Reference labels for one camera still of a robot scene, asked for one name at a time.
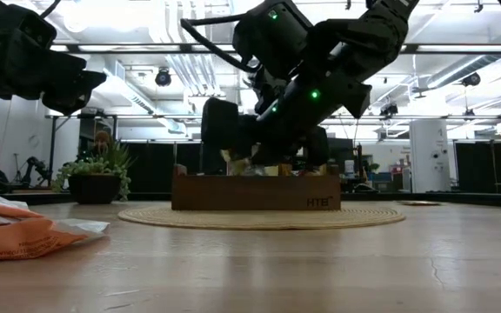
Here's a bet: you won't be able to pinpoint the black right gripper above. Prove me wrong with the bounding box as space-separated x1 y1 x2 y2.
200 97 331 170

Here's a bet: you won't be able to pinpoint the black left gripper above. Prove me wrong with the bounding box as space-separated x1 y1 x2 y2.
0 3 108 117

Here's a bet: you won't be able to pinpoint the brown wooden compartment tea box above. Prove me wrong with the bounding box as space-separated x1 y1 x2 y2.
170 163 343 212

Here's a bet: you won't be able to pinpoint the round woven straw placemat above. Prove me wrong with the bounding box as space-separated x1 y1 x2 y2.
117 204 407 231

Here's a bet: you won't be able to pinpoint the black partition panels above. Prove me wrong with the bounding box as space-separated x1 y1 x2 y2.
454 141 501 195
119 139 230 175

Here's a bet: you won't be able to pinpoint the black ceiling spotlight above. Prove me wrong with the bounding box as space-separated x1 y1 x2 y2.
154 67 173 88
461 71 482 88

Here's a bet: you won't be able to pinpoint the black background truss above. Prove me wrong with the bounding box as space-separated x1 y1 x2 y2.
43 112 501 123

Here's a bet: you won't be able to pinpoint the black overhead crossbar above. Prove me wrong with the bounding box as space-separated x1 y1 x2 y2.
50 42 501 55

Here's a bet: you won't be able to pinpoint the potted green succulent plant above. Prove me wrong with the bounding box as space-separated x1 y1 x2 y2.
52 138 135 205

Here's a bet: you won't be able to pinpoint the white column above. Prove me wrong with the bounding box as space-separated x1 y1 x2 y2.
409 119 451 194

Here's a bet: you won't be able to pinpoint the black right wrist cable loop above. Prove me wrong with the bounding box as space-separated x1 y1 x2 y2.
179 12 256 74

